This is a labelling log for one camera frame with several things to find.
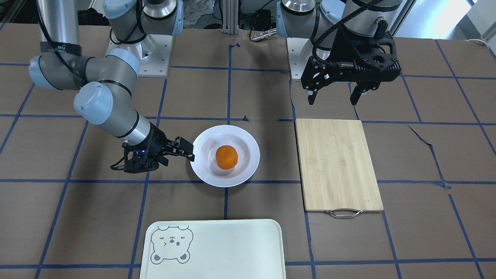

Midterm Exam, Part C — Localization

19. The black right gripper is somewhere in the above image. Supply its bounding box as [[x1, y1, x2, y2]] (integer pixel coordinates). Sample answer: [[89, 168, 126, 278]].
[[134, 123, 195, 161]]

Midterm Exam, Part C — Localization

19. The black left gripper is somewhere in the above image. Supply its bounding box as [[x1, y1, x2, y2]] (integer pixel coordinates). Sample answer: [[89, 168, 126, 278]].
[[301, 27, 369, 105]]

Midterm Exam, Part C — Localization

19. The white ribbed plate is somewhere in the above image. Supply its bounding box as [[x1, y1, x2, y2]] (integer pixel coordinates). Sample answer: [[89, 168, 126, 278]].
[[191, 125, 260, 188]]

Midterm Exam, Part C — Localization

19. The orange fruit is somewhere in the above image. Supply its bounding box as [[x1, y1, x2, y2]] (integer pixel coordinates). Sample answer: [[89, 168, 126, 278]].
[[215, 145, 238, 170]]

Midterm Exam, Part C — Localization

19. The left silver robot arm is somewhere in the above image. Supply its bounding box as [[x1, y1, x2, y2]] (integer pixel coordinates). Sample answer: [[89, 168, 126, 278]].
[[276, 0, 402, 105]]

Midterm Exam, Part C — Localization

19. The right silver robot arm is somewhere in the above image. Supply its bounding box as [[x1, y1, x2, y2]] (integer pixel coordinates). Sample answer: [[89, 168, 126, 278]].
[[28, 0, 195, 173]]

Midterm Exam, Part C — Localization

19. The cream bear tray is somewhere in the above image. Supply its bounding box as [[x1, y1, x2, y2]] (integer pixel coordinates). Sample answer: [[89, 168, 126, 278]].
[[140, 219, 286, 279]]

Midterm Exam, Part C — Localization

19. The bamboo cutting board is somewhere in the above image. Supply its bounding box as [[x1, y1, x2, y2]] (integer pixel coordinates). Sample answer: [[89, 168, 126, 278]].
[[295, 119, 383, 216]]

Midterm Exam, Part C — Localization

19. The black power adapter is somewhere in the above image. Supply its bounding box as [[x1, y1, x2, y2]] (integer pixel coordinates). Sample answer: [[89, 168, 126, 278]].
[[251, 9, 272, 31]]

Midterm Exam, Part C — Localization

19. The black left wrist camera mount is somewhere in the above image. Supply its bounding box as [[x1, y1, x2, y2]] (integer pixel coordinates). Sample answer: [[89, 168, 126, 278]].
[[350, 17, 402, 91]]

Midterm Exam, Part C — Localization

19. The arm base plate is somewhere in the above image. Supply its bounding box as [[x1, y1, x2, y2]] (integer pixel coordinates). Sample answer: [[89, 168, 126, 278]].
[[129, 34, 175, 78], [286, 38, 312, 81]]

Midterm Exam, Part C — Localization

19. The aluminium frame post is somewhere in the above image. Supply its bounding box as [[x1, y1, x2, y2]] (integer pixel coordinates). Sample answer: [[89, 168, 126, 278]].
[[219, 0, 239, 36]]

